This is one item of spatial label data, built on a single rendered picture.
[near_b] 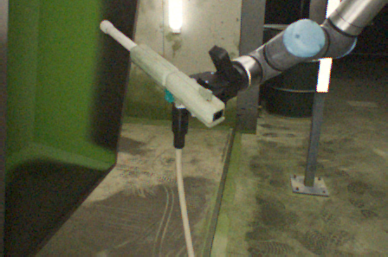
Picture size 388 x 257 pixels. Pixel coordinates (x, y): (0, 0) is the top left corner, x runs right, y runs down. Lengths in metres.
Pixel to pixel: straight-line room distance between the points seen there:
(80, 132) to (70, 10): 0.44
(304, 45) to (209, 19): 1.89
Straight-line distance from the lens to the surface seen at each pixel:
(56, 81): 1.24
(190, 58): 2.67
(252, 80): 0.82
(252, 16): 2.59
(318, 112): 1.88
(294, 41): 0.78
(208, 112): 0.61
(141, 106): 2.90
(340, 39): 0.89
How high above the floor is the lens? 1.02
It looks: 17 degrees down
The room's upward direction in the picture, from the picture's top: straight up
